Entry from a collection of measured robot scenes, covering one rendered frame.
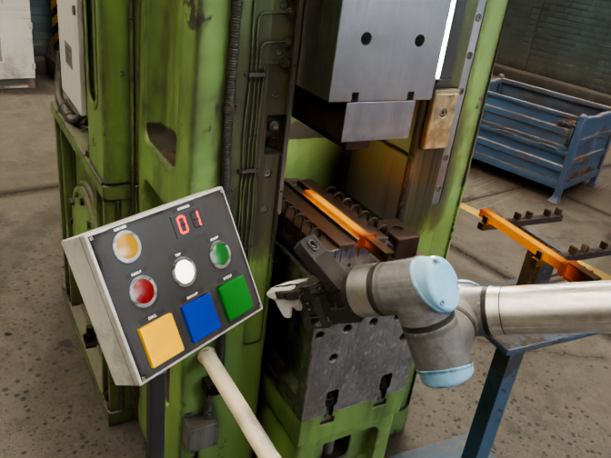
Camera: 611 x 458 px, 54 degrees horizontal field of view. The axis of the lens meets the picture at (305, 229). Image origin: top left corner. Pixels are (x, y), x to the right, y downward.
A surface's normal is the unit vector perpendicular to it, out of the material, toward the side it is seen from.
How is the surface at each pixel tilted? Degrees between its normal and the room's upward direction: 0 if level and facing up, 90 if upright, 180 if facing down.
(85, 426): 0
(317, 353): 90
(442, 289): 55
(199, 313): 60
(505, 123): 89
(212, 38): 90
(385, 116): 90
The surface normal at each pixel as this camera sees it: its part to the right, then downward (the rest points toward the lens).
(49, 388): 0.12, -0.89
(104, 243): 0.76, -0.15
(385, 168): -0.87, 0.12
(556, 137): -0.72, 0.22
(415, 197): 0.49, 0.43
